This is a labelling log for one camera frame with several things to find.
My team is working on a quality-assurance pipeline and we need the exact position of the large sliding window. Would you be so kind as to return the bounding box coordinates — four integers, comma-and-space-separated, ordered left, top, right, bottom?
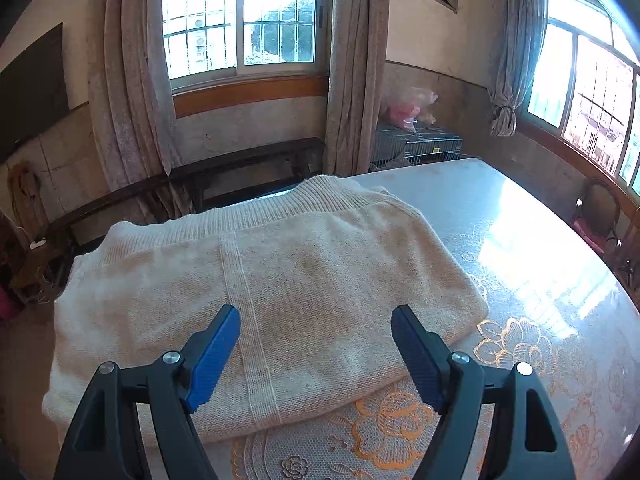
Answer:
525, 0, 640, 187

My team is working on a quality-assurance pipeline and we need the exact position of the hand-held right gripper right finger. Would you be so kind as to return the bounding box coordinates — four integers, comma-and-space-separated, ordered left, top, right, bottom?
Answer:
391, 304, 576, 480

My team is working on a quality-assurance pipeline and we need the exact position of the beige knit sweater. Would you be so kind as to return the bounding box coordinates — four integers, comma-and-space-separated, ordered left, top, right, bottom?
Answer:
41, 174, 490, 445

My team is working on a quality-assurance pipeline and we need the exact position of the pink plastic bag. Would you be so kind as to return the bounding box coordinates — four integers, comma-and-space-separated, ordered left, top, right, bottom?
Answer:
387, 86, 440, 134

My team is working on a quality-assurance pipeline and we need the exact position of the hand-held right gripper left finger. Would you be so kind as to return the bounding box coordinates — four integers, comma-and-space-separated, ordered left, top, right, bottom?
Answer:
54, 304, 242, 480

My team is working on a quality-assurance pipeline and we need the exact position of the dark wall board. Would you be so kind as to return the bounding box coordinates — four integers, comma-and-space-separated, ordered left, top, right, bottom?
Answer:
0, 22, 71, 162

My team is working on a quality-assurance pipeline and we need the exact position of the wire pet cage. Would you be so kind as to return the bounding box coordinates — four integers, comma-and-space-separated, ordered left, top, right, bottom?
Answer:
370, 121, 464, 174

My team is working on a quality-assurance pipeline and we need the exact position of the chair with pink cushion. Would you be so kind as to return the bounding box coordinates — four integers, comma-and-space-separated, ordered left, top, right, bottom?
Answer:
570, 177, 624, 256

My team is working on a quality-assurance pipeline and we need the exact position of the barred window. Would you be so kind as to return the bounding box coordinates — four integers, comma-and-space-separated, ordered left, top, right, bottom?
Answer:
161, 0, 322, 82

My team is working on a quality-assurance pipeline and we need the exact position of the dark wooden bench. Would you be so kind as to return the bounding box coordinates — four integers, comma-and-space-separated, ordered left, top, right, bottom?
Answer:
47, 136, 327, 247

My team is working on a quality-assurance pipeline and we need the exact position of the tied grey curtain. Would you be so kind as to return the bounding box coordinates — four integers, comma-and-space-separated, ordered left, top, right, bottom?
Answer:
487, 0, 551, 139

